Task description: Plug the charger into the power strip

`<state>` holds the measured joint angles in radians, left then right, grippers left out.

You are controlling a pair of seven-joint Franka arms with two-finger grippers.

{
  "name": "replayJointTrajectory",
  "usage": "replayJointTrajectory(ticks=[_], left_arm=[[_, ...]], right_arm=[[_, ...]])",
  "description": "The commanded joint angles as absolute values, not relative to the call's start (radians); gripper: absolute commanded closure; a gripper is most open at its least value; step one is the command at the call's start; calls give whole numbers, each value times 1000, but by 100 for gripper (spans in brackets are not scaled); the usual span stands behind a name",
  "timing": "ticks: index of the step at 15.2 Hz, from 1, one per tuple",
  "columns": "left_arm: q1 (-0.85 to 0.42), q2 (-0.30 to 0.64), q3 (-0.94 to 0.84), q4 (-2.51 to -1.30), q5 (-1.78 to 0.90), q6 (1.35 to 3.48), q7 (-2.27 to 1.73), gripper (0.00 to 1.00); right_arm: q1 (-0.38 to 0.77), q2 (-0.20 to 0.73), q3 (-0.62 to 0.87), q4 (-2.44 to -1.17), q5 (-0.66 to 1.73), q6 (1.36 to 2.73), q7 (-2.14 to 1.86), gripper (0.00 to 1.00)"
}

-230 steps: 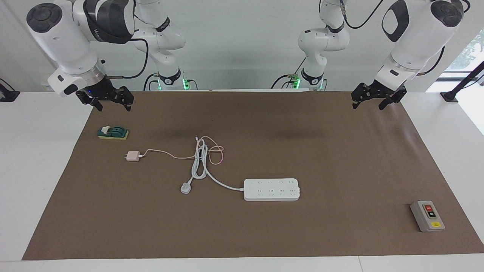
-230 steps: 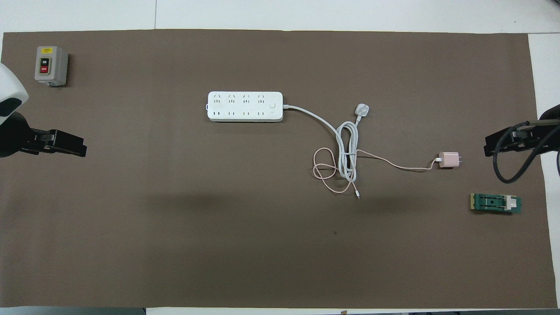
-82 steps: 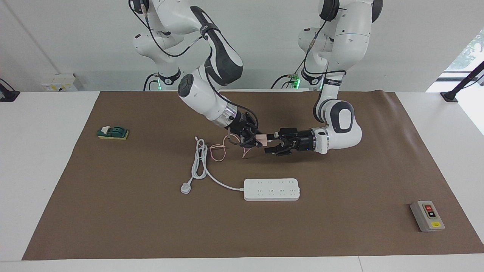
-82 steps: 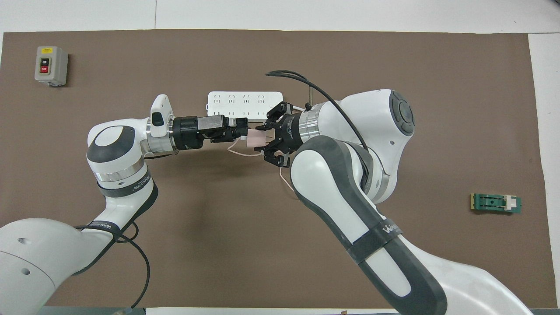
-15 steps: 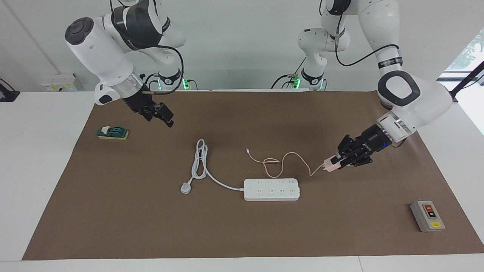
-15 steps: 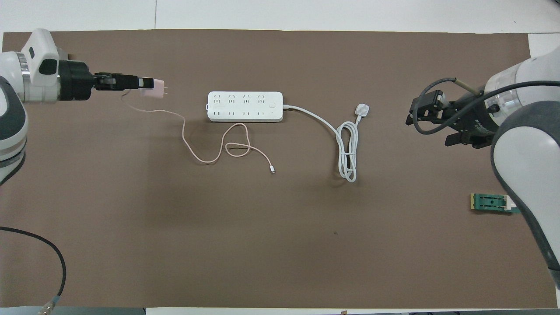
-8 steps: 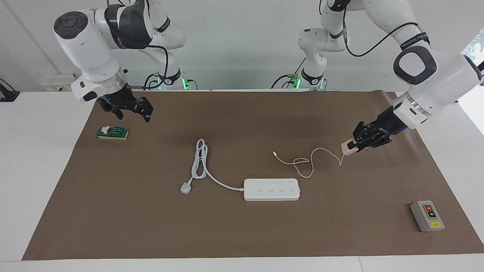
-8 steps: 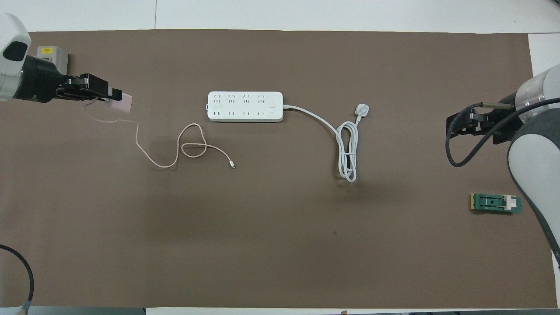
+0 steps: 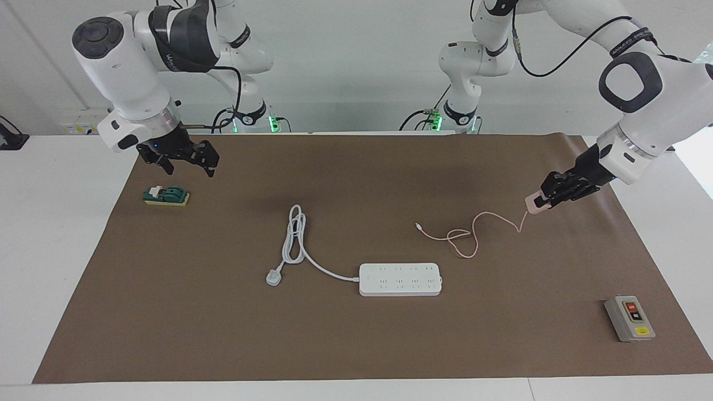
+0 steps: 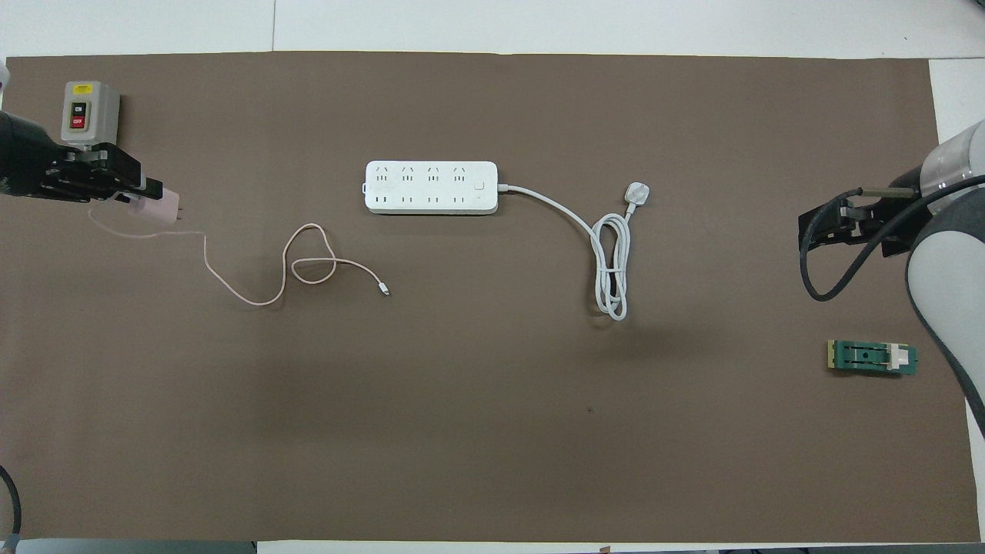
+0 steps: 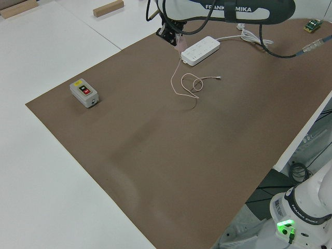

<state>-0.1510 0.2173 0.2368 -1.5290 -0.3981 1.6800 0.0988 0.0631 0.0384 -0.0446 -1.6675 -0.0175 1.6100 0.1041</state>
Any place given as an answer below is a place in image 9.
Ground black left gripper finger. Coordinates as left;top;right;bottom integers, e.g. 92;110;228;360
541;172;569;197
549;189;585;208

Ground pink charger adapter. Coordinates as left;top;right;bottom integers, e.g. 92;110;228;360
526;192;552;215

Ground pink charging cable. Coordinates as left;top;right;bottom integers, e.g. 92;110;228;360
415;209;530;260

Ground white power strip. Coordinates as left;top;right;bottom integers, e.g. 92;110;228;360
359;263;443;297

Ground black table clamp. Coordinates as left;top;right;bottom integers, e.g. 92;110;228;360
0;115;30;151

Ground brown table mat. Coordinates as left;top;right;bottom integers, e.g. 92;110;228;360
32;133;713;385

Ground green knife switch block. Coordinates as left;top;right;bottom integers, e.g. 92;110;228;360
143;185;191;207

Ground black base cable bundle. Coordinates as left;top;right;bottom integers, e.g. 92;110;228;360
211;107;292;134
398;84;485;133

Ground white wall socket box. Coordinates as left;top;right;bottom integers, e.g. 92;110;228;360
60;114;109;135

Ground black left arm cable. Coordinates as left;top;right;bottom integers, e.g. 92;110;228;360
510;14;677;79

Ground white power cord with plug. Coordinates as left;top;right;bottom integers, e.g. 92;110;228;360
266;204;362;287

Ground grey on-off switch box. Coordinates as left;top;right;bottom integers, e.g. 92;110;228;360
604;295;656;343

